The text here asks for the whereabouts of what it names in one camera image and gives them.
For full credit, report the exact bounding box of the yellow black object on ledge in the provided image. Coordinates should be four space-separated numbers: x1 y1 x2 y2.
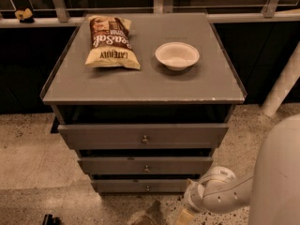
15 8 35 23

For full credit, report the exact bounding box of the metal railing frame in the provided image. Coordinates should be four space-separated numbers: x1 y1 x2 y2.
0 0 300 27

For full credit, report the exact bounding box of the black object on floor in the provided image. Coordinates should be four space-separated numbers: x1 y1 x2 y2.
42 214 61 225

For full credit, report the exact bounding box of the white diagonal post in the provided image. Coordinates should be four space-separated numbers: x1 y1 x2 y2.
262 42 300 116

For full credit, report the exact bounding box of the grey drawer cabinet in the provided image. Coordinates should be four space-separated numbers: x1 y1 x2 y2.
41 13 247 182

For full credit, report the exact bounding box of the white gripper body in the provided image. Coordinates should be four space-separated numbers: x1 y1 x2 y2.
184 166 235 213

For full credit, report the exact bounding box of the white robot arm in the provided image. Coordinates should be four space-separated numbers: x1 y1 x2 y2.
175 114 300 225

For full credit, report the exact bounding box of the sea salt chips bag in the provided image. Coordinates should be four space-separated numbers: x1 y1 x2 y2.
85 15 141 70

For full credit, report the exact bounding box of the grey top drawer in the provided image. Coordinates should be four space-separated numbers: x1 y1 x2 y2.
58 124 228 150

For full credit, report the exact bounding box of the white paper bowl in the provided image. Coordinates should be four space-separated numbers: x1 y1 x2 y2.
155 42 200 71

